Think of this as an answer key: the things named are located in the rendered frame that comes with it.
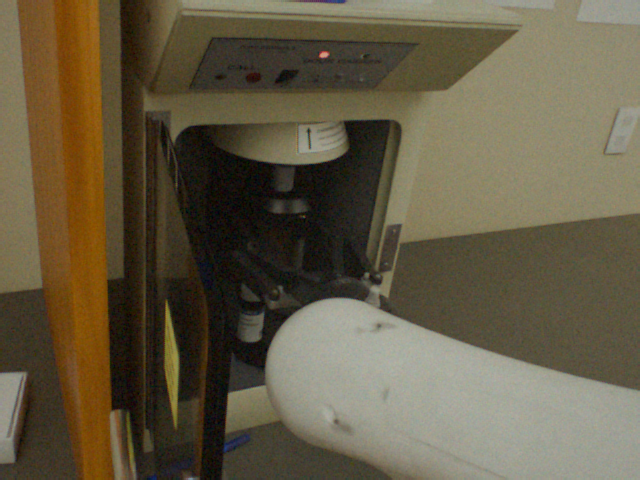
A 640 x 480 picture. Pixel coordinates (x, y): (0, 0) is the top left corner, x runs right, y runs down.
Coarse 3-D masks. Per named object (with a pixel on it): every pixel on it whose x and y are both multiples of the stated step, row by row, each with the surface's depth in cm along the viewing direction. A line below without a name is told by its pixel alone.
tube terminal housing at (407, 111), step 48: (144, 0) 56; (144, 96) 61; (192, 96) 62; (240, 96) 65; (288, 96) 67; (336, 96) 69; (384, 96) 72; (144, 144) 63; (144, 192) 65; (384, 192) 82; (144, 240) 68; (144, 288) 71; (384, 288) 87; (144, 336) 74; (144, 384) 77; (144, 432) 81
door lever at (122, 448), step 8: (112, 416) 52; (120, 416) 52; (128, 416) 53; (112, 424) 52; (120, 424) 52; (128, 424) 52; (112, 432) 51; (120, 432) 51; (128, 432) 51; (112, 440) 50; (120, 440) 50; (128, 440) 50; (112, 448) 50; (120, 448) 50; (128, 448) 50; (112, 456) 49; (120, 456) 49; (128, 456) 49; (112, 464) 49; (120, 464) 48; (128, 464) 48; (120, 472) 48; (128, 472) 48; (184, 472) 48
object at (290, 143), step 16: (208, 128) 76; (224, 128) 74; (240, 128) 73; (256, 128) 72; (272, 128) 72; (288, 128) 72; (304, 128) 73; (320, 128) 74; (336, 128) 76; (224, 144) 73; (240, 144) 73; (256, 144) 72; (272, 144) 72; (288, 144) 72; (304, 144) 73; (320, 144) 74; (336, 144) 76; (256, 160) 72; (272, 160) 72; (288, 160) 72; (304, 160) 73; (320, 160) 74
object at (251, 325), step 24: (240, 192) 81; (264, 216) 77; (288, 216) 77; (312, 216) 78; (264, 240) 79; (288, 240) 79; (312, 240) 83; (288, 264) 81; (240, 288) 84; (240, 312) 86; (264, 312) 84; (288, 312) 85; (240, 336) 87; (264, 336) 85
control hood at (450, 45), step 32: (160, 0) 51; (192, 0) 47; (224, 0) 48; (256, 0) 49; (288, 0) 51; (352, 0) 55; (384, 0) 57; (448, 0) 62; (160, 32) 52; (192, 32) 50; (224, 32) 51; (256, 32) 52; (288, 32) 53; (320, 32) 54; (352, 32) 55; (384, 32) 56; (416, 32) 57; (448, 32) 59; (480, 32) 60; (512, 32) 61; (160, 64) 54; (192, 64) 55; (416, 64) 64; (448, 64) 65
